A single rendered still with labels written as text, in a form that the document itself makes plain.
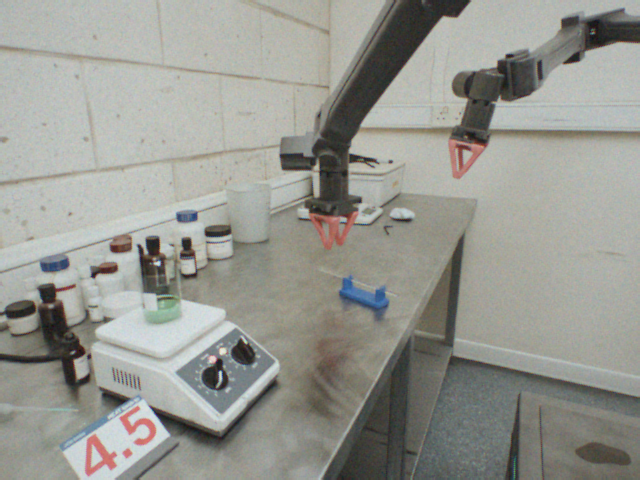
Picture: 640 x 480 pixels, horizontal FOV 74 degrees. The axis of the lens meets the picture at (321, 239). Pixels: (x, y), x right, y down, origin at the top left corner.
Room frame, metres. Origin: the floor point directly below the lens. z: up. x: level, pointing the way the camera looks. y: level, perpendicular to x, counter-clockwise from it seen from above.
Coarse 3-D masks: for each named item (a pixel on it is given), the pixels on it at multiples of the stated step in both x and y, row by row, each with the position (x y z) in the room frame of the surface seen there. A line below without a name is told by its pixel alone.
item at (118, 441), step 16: (128, 416) 0.38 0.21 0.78; (144, 416) 0.39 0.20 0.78; (96, 432) 0.36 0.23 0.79; (112, 432) 0.36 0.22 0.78; (128, 432) 0.37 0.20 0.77; (144, 432) 0.38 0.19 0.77; (160, 432) 0.39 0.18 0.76; (80, 448) 0.34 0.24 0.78; (96, 448) 0.35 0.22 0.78; (112, 448) 0.35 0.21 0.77; (128, 448) 0.36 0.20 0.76; (80, 464) 0.33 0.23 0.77; (96, 464) 0.33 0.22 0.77; (112, 464) 0.34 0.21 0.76
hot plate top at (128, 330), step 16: (192, 304) 0.55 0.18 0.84; (112, 320) 0.50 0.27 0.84; (128, 320) 0.50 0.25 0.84; (192, 320) 0.50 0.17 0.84; (208, 320) 0.50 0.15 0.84; (96, 336) 0.47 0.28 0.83; (112, 336) 0.46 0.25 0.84; (128, 336) 0.46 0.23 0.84; (144, 336) 0.46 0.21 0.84; (160, 336) 0.46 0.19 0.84; (176, 336) 0.46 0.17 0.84; (192, 336) 0.46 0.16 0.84; (144, 352) 0.43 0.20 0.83; (160, 352) 0.42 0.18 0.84
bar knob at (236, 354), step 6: (240, 342) 0.48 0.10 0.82; (246, 342) 0.48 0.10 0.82; (234, 348) 0.48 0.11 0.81; (240, 348) 0.48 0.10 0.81; (246, 348) 0.47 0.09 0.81; (252, 348) 0.48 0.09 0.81; (234, 354) 0.47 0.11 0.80; (240, 354) 0.48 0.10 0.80; (246, 354) 0.47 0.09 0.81; (252, 354) 0.47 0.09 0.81; (234, 360) 0.47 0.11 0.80; (240, 360) 0.47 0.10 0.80; (246, 360) 0.47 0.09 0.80; (252, 360) 0.47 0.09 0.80
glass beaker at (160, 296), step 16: (144, 272) 0.48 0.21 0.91; (160, 272) 0.53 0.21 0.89; (176, 272) 0.50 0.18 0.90; (144, 288) 0.48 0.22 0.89; (160, 288) 0.48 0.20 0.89; (176, 288) 0.50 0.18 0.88; (144, 304) 0.48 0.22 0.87; (160, 304) 0.48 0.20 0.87; (176, 304) 0.49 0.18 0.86; (144, 320) 0.49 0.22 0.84; (160, 320) 0.48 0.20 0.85; (176, 320) 0.49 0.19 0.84
